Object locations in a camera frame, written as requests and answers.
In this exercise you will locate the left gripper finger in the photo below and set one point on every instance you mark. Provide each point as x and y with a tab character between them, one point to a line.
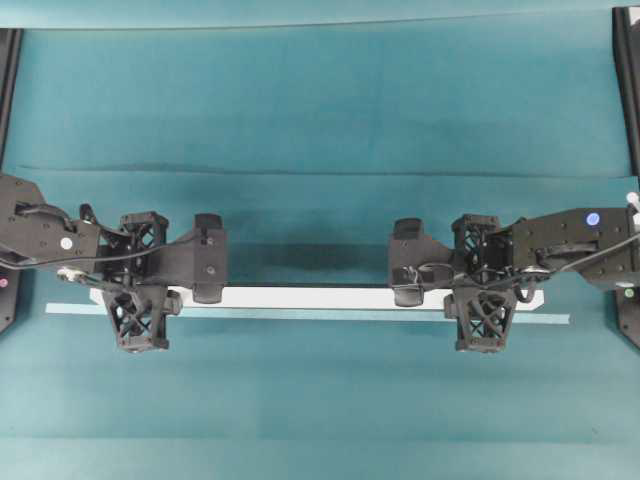
206	224
207	293

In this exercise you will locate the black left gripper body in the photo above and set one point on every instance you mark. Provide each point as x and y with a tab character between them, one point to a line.
137	253

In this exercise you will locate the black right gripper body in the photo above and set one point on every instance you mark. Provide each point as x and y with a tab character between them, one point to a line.
482	254

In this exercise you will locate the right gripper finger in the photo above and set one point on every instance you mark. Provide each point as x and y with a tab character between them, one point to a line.
410	295
408	228

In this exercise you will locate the long white wooden board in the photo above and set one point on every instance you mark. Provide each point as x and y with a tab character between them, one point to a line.
330	298

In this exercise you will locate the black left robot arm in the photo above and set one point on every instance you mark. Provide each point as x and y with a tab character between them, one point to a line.
36	234

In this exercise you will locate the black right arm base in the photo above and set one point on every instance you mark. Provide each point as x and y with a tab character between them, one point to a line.
628	313

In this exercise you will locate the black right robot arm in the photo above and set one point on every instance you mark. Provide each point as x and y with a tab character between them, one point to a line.
599	244

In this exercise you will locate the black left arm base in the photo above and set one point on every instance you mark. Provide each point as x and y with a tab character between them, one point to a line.
9	284

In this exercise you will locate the pale tape strip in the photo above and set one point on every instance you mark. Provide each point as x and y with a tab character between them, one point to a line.
318	314

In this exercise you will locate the teal green table cloth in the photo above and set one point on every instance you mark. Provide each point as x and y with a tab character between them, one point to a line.
310	127

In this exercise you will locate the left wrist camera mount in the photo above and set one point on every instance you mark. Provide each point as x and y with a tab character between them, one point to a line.
138	316

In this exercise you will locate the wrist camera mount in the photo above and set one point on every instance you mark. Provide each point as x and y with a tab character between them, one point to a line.
138	316
483	318

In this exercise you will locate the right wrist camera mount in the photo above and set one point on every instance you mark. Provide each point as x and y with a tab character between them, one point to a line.
483	318

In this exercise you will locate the black left frame rail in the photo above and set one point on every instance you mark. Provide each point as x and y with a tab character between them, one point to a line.
10	47

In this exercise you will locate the black frame rail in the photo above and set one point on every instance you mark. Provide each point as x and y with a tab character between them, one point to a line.
625	44
10	47

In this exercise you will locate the black right frame rail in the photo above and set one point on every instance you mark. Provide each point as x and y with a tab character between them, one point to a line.
625	44

